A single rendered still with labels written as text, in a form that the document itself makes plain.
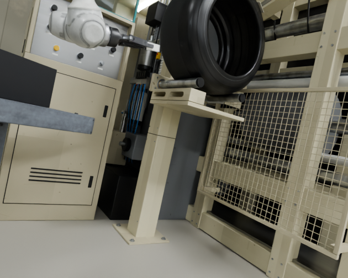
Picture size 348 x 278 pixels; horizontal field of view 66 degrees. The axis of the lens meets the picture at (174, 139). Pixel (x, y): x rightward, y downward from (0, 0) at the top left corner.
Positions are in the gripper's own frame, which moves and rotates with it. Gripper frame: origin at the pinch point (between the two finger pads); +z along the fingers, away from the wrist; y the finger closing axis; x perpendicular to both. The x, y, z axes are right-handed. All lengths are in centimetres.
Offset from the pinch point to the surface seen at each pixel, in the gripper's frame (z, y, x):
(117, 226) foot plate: 8, 40, 101
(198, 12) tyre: 14.0, -12.3, -15.6
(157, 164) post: 23, 24, 59
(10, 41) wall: -46, 308, -41
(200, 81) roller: 18.9, -12.6, 13.0
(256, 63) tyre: 56, -11, -2
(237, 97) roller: 44.8, -11.0, 17.2
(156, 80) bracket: 15.8, 22.0, 11.2
